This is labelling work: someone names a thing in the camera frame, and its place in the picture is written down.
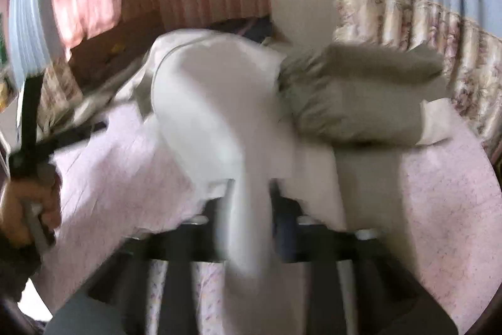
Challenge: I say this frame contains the person's left hand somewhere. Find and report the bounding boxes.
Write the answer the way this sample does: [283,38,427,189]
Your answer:
[0,174,63,247]

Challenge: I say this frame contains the person's left forearm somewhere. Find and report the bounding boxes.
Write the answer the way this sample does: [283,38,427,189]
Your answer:
[0,239,43,306]

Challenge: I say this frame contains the brown wooden headboard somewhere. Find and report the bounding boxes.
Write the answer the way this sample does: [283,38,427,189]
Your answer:
[67,15,173,84]

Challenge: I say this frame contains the white coat with fur hood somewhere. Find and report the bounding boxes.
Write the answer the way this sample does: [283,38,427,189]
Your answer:
[71,28,451,335]

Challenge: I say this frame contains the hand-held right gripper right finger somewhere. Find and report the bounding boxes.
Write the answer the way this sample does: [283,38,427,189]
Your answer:
[271,188,459,335]

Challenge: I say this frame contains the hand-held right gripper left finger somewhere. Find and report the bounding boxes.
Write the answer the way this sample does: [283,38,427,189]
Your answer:
[51,196,233,335]

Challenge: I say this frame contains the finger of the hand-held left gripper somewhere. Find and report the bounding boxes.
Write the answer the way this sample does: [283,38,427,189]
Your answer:
[19,74,45,165]
[33,121,108,160]

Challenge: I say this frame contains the purple blue blanket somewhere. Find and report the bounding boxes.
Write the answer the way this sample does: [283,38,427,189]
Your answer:
[210,16,275,43]

